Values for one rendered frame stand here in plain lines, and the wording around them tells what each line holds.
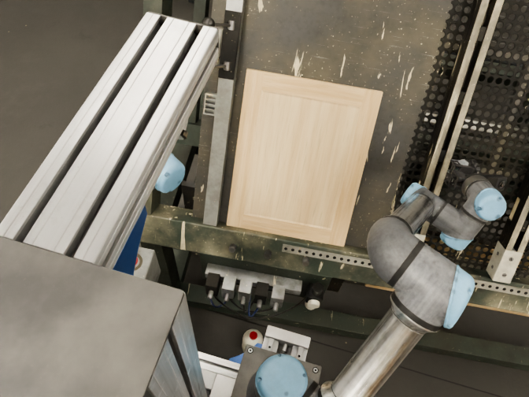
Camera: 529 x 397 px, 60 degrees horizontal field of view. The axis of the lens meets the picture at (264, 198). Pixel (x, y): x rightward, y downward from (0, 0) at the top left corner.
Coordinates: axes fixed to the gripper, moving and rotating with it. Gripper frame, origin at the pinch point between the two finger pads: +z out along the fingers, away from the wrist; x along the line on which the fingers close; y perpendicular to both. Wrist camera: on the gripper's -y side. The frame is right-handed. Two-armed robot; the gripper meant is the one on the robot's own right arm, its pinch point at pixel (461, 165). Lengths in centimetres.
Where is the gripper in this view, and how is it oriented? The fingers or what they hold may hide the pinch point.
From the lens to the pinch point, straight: 164.8
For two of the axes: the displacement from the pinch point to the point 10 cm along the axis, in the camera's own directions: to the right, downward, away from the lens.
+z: 1.0, -4.0, 9.1
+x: -1.5, 9.0, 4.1
